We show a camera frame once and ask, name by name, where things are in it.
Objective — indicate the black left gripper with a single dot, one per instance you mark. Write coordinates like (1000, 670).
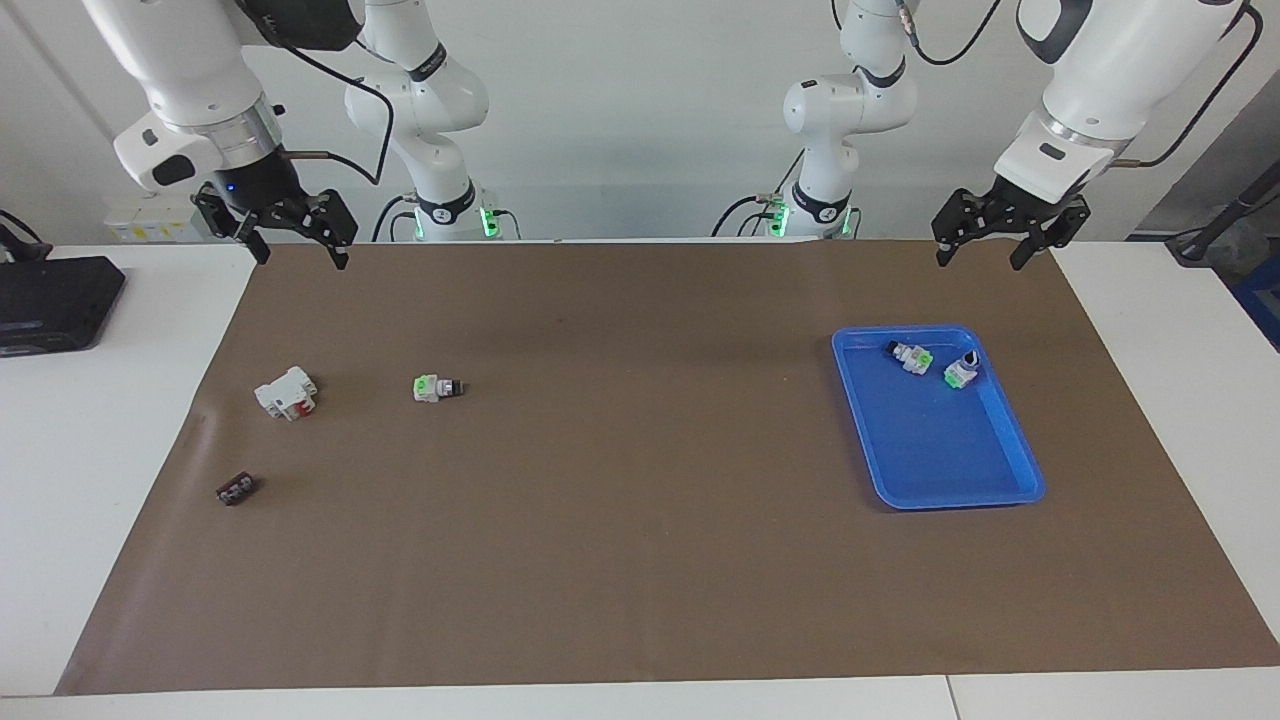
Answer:
(1025, 212)

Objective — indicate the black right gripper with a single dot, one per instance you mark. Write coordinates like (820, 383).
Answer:
(260, 190)

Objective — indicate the green white selector switch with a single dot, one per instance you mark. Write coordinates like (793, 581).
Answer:
(960, 372)
(912, 358)

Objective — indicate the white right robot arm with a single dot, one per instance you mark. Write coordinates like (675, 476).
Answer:
(190, 70)

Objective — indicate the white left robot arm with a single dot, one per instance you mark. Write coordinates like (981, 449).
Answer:
(1110, 80)

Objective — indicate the white red circuit breaker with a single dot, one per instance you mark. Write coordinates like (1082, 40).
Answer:
(283, 393)

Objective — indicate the black stand pole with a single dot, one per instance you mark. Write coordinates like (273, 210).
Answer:
(1225, 215)

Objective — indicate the green white connector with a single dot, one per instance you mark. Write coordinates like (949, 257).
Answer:
(432, 388)

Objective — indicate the blue plastic tray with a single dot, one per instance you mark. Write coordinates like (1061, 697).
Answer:
(940, 450)

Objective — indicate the black electronics box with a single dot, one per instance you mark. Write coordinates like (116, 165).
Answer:
(55, 300)

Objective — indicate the blue crate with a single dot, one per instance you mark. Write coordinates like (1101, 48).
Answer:
(1262, 310)

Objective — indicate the small dark cylindrical capacitor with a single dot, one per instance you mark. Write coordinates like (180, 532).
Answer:
(238, 490)

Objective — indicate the brown table mat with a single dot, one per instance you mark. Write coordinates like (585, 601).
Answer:
(600, 520)

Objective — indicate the white wall power strip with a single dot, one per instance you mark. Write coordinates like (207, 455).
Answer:
(150, 222)

